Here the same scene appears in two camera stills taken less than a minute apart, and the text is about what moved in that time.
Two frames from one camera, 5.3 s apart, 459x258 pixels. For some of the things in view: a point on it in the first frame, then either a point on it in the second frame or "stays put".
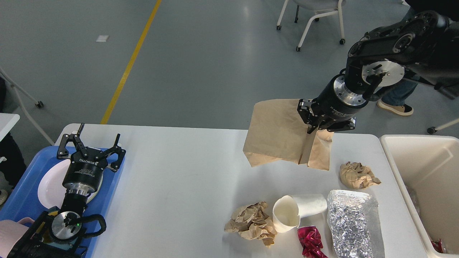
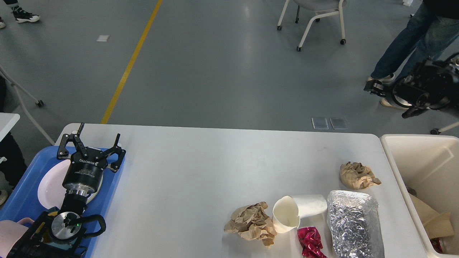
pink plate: x=50 y=182 stays put
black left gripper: x=85 y=173 stays put
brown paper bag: x=277 y=131 → x=437 y=225
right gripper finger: x=335 y=125 → x=413 y=111
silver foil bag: x=354 y=220 stays put
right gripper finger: x=308 y=118 → x=375 y=86
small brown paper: x=355 y=176 stays put
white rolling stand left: x=16 y=89 stays put
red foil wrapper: x=311 y=243 stays put
